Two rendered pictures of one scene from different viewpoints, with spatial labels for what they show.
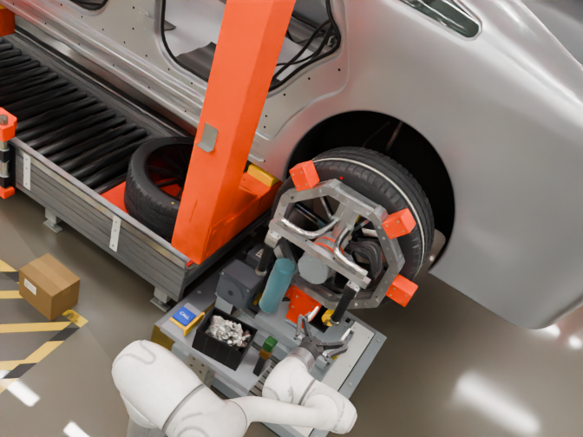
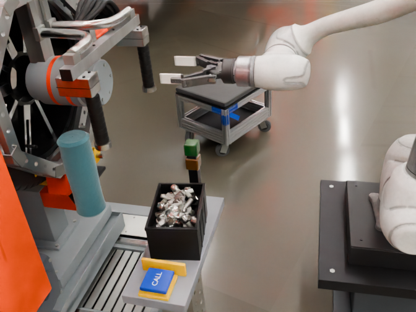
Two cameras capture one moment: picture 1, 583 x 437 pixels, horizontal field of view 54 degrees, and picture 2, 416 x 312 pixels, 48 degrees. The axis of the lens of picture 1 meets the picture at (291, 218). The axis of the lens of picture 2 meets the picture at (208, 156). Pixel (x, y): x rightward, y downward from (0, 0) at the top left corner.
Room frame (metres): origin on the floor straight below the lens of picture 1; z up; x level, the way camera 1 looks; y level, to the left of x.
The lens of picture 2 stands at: (1.33, 1.08, 1.37)
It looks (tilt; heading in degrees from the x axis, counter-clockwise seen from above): 33 degrees down; 270
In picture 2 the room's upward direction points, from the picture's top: 5 degrees counter-clockwise
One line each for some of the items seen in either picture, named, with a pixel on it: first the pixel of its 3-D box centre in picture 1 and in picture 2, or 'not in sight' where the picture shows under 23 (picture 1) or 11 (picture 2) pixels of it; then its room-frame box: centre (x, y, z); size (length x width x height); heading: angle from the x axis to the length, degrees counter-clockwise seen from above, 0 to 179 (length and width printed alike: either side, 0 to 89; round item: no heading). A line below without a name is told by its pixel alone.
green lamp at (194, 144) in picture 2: (270, 343); (191, 147); (1.38, -0.10, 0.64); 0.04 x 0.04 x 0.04; 73
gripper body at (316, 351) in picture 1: (311, 348); (221, 70); (1.27, -0.22, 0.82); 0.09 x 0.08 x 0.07; 163
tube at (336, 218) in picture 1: (311, 214); (52, 30); (1.69, -0.07, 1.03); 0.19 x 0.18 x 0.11; 163
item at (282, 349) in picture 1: (295, 329); (54, 256); (1.94, -0.22, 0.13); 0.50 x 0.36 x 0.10; 73
